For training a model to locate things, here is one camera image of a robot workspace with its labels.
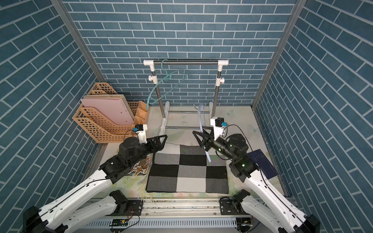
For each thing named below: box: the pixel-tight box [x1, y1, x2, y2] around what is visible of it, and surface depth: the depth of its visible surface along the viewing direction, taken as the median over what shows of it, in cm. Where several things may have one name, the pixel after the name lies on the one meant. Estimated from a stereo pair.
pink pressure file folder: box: [80, 98, 135, 126], surface depth 89 cm
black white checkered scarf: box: [146, 144, 229, 194], surface depth 84 cm
